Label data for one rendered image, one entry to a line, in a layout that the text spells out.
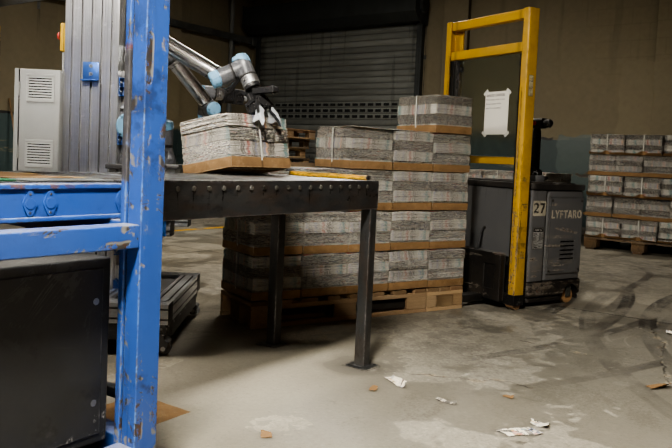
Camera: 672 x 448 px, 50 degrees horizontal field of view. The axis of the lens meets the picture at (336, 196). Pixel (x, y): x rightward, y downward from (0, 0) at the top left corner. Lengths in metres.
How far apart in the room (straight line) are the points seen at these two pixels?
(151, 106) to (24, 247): 0.47
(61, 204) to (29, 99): 1.70
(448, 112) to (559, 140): 6.06
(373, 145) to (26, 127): 1.77
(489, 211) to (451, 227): 0.57
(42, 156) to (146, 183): 1.72
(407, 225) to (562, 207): 1.16
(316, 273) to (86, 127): 1.38
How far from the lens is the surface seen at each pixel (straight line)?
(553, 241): 4.83
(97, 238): 1.78
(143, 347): 1.92
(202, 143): 3.04
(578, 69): 10.34
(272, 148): 3.12
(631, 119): 10.08
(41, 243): 1.70
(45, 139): 3.53
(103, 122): 3.50
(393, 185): 4.09
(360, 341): 3.13
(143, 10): 1.89
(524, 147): 4.51
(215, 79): 3.13
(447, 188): 4.34
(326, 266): 3.88
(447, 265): 4.41
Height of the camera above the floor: 0.89
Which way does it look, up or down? 3 degrees down
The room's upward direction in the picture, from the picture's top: 3 degrees clockwise
